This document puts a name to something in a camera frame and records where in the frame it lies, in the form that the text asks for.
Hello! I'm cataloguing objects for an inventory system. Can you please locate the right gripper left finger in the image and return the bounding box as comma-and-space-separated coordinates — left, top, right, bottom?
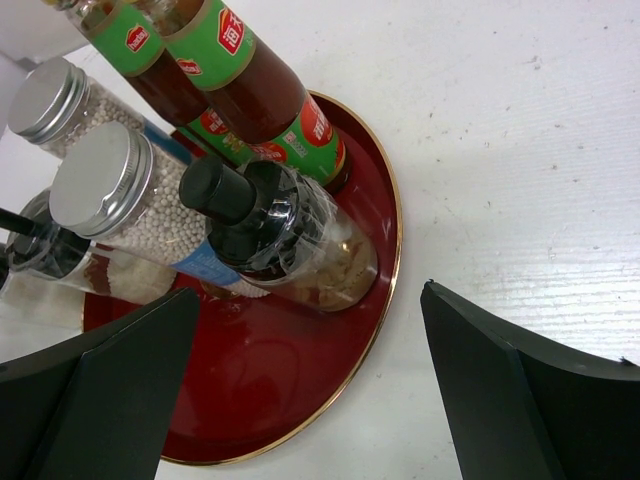
1, 288, 200, 479

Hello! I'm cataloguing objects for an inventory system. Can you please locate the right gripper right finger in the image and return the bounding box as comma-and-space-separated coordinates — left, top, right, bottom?
420, 281, 639, 479

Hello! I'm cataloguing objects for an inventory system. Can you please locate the black knob spice jar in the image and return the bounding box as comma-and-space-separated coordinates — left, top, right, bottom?
1, 243, 84, 329

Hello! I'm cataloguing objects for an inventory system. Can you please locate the black cap spice grinder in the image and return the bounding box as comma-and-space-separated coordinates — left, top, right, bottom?
1, 189, 176, 305

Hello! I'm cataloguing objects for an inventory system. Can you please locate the silver lid pepper jar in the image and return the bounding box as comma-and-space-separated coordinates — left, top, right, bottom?
7, 56, 174, 161
49, 121, 267, 298

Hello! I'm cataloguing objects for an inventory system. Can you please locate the black pump brown spice bottle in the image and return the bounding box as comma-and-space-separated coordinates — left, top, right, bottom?
179, 157, 378, 312

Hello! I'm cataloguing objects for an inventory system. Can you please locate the chili sauce bottle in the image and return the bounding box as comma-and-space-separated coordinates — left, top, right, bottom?
57, 1, 251, 166
132, 1, 351, 193

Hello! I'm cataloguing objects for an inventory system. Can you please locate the red round tray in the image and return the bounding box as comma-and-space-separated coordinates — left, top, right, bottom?
82, 89, 404, 469

